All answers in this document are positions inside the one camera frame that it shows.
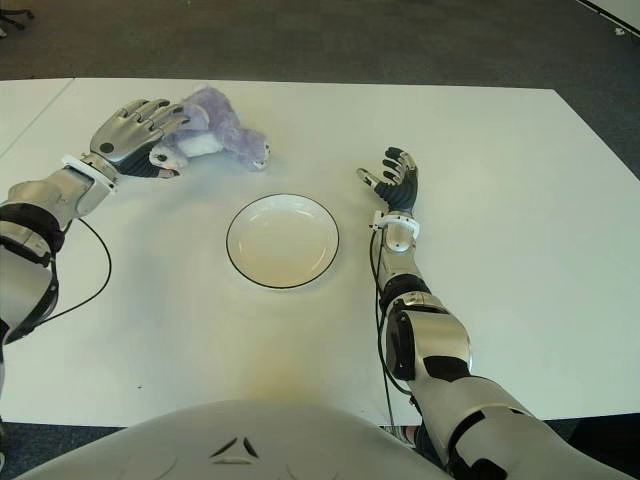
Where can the grey robot torso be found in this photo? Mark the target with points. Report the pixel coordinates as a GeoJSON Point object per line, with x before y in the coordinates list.
{"type": "Point", "coordinates": [240, 440]}

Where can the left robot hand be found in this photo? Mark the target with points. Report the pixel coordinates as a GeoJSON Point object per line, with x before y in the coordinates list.
{"type": "Point", "coordinates": [125, 130]}

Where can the white plate with black rim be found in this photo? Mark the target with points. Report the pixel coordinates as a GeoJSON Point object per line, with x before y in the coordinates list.
{"type": "Point", "coordinates": [282, 242]}

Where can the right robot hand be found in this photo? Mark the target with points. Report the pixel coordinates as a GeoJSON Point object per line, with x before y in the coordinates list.
{"type": "Point", "coordinates": [402, 187]}

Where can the black office chair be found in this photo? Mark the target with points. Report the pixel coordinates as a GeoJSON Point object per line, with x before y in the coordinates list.
{"type": "Point", "coordinates": [17, 10]}

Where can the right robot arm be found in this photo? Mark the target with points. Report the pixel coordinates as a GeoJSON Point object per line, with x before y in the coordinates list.
{"type": "Point", "coordinates": [440, 345]}

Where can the purple plush doll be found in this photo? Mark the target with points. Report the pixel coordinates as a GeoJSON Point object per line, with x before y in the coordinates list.
{"type": "Point", "coordinates": [225, 125]}

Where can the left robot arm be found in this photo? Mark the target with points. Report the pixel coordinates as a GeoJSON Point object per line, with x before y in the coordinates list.
{"type": "Point", "coordinates": [35, 210]}

